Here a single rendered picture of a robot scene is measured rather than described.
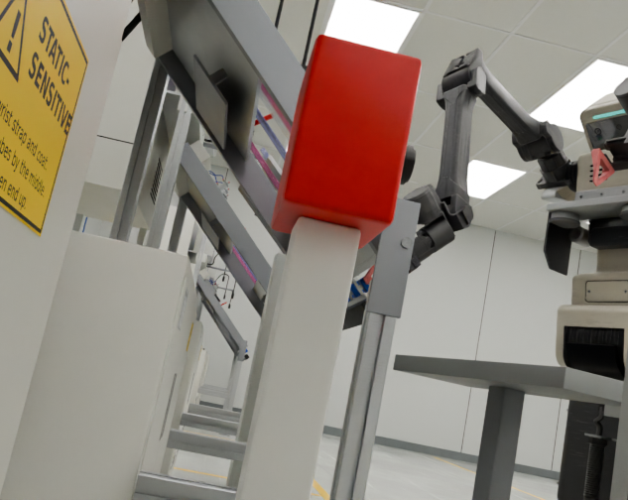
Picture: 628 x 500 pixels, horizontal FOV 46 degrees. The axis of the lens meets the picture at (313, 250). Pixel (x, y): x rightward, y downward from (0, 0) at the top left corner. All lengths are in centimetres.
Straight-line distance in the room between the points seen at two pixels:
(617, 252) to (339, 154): 138
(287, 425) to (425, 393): 888
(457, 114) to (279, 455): 117
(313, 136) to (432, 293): 898
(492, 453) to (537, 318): 843
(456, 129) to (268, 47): 64
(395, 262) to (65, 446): 51
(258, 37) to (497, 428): 97
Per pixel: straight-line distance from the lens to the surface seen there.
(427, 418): 954
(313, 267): 66
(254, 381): 199
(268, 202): 178
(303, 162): 64
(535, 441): 1005
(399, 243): 106
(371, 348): 104
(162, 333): 106
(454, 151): 164
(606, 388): 148
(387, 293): 104
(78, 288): 107
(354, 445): 104
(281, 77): 114
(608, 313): 186
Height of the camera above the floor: 47
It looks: 11 degrees up
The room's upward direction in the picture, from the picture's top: 12 degrees clockwise
